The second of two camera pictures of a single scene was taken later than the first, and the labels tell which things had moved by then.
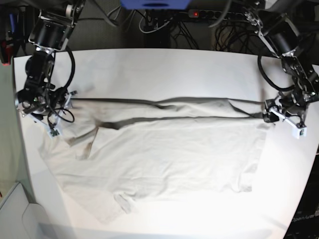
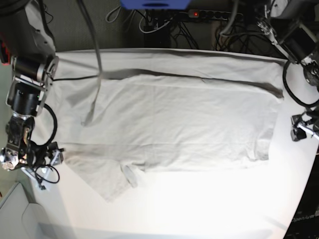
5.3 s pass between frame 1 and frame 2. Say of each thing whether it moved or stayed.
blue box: stayed
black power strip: stayed
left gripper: moved
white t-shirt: moved
